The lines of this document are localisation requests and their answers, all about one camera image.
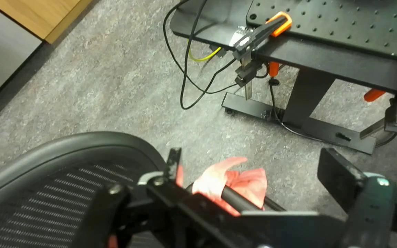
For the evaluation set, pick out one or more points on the wooden counter cabinet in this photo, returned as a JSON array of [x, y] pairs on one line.
[[42, 15]]

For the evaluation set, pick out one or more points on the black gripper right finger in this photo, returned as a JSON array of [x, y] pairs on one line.
[[341, 176]]

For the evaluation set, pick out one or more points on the black perforated robot table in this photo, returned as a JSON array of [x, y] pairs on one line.
[[345, 27]]

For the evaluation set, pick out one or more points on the black mesh office chair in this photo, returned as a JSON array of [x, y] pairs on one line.
[[47, 197]]

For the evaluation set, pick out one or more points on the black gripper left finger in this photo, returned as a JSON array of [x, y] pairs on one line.
[[174, 163]]

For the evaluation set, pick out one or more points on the orange sweatshirt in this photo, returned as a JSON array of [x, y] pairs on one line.
[[213, 180]]

